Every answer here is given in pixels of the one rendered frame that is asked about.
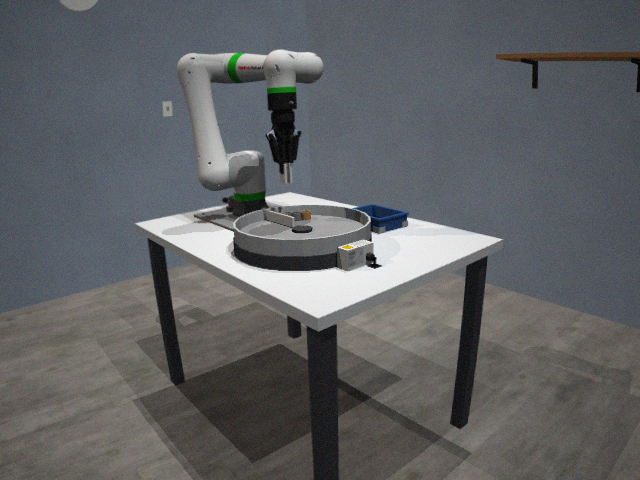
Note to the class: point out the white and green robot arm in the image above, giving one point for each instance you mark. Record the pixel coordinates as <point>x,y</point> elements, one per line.
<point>245,170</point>

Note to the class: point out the blue crate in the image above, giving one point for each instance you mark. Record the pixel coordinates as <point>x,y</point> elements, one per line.
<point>382,223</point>

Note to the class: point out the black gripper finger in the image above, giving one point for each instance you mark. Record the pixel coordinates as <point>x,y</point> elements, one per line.
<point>276,155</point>
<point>291,148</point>

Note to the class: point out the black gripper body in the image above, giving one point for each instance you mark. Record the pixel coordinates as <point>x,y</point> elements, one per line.
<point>282,117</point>

